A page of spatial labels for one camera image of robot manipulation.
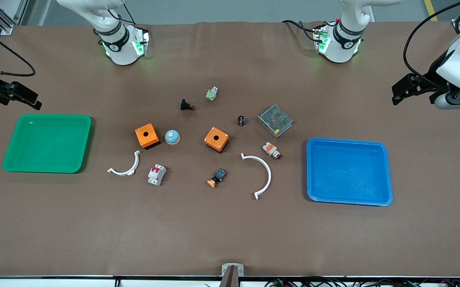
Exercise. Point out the blue plastic tray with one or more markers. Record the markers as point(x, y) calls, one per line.
point(349, 171)

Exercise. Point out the green plastic tray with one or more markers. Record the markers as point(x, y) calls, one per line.
point(46, 143)

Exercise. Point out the metal mesh power supply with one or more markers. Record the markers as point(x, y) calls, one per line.
point(275, 120)

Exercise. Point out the brown table cover mat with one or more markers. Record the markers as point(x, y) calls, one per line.
point(230, 231)

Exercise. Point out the white red circuit breaker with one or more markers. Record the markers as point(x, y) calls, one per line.
point(157, 175)

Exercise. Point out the blue dome push button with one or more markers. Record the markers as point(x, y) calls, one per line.
point(172, 137)

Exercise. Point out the white orange red indicator light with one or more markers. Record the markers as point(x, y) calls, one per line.
point(270, 148)

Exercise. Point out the orange black push button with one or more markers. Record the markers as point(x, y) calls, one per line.
point(218, 175)

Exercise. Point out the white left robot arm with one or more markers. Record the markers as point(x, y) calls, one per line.
point(341, 52)

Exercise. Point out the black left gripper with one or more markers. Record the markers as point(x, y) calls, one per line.
point(434, 74)

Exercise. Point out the grey green push button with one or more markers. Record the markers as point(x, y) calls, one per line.
point(212, 94)

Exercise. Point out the orange button box with hole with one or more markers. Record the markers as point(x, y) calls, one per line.
point(216, 139)
point(146, 135)

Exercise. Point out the small white curved bracket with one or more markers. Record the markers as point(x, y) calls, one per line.
point(136, 161)

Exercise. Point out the aluminium frame profile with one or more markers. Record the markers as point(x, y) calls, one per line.
point(459, 25)
point(4, 20)

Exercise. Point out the grey metal edge bracket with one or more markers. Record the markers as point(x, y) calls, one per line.
point(226, 268)

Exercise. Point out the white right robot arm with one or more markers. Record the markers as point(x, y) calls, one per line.
point(120, 52)

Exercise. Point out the black switch with red tip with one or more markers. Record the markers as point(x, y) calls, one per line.
point(184, 105)

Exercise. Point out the large white curved bracket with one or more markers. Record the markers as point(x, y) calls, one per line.
point(269, 175)

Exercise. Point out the small black cylindrical capacitor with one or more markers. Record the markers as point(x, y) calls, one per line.
point(241, 120)

